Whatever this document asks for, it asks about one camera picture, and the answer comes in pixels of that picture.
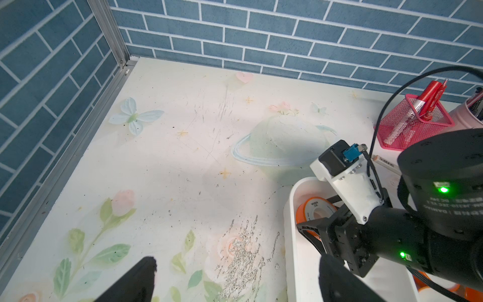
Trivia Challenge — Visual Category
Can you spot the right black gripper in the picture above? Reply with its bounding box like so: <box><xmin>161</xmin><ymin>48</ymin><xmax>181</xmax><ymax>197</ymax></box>
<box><xmin>296</xmin><ymin>205</ymin><xmax>377</xmax><ymax>278</ymax></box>

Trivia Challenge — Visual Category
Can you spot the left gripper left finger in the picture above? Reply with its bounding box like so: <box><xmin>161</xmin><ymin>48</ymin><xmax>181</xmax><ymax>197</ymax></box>
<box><xmin>95</xmin><ymin>256</ymin><xmax>157</xmax><ymax>302</ymax></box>

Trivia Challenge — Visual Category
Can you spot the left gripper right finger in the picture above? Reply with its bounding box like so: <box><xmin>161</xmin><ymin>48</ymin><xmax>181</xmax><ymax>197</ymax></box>
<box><xmin>319</xmin><ymin>254</ymin><xmax>384</xmax><ymax>302</ymax></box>

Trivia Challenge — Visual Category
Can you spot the orange sealing tape roll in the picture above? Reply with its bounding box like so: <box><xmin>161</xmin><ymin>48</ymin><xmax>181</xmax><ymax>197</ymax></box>
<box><xmin>413</xmin><ymin>271</ymin><xmax>483</xmax><ymax>302</ymax></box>
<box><xmin>295</xmin><ymin>196</ymin><xmax>338</xmax><ymax>224</ymax></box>

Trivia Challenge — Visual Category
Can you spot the white plastic storage box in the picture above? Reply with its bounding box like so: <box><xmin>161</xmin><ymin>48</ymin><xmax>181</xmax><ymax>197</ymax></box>
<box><xmin>284</xmin><ymin>177</ymin><xmax>420</xmax><ymax>301</ymax></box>

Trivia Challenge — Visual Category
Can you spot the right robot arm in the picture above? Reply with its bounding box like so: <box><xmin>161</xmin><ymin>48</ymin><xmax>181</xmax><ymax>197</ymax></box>
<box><xmin>297</xmin><ymin>128</ymin><xmax>482</xmax><ymax>290</ymax></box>

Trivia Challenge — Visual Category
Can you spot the white marker pen on table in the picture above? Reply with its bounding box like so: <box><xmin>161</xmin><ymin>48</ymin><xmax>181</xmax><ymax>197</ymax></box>
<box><xmin>372</xmin><ymin>155</ymin><xmax>401</xmax><ymax>176</ymax></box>

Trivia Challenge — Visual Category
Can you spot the pink mesh pen holder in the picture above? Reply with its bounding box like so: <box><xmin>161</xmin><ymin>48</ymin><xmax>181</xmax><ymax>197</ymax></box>
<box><xmin>377</xmin><ymin>94</ymin><xmax>455</xmax><ymax>151</ymax></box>

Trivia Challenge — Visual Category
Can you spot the red marker in mesh holder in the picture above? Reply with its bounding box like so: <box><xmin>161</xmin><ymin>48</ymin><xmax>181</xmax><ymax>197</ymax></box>
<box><xmin>413</xmin><ymin>79</ymin><xmax>448</xmax><ymax>122</ymax></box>

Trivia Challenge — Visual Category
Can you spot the pink bucket pen holder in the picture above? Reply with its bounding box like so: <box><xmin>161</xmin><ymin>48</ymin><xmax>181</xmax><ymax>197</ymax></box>
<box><xmin>449</xmin><ymin>87</ymin><xmax>482</xmax><ymax>132</ymax></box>

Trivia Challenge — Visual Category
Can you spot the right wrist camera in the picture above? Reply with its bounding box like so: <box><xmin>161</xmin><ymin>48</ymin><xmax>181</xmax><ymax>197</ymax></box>
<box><xmin>310</xmin><ymin>140</ymin><xmax>385</xmax><ymax>225</ymax></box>

